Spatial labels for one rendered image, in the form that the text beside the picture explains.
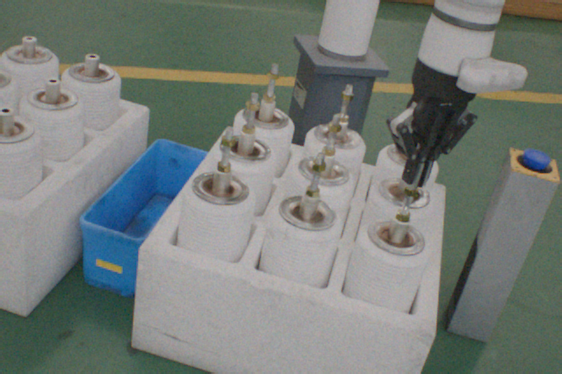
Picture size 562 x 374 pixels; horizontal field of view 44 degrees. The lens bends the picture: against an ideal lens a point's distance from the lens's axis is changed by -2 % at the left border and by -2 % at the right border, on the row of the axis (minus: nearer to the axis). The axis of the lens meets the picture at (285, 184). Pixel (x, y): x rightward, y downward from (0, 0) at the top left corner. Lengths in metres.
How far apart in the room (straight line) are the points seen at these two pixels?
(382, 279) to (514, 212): 0.27
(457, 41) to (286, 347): 0.45
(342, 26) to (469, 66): 0.55
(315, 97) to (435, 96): 0.54
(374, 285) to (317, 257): 0.08
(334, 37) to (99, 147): 0.46
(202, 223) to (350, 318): 0.22
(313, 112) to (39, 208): 0.55
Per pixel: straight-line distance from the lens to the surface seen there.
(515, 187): 1.05
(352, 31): 1.27
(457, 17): 0.76
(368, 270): 0.89
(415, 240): 0.91
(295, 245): 0.88
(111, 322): 1.08
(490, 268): 1.12
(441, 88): 0.78
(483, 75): 0.74
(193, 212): 0.90
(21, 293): 1.06
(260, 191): 1.02
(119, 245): 1.06
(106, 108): 1.19
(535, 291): 1.38
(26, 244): 1.01
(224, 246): 0.92
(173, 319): 0.97
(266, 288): 0.89
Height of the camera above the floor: 0.74
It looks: 31 degrees down
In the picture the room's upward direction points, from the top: 12 degrees clockwise
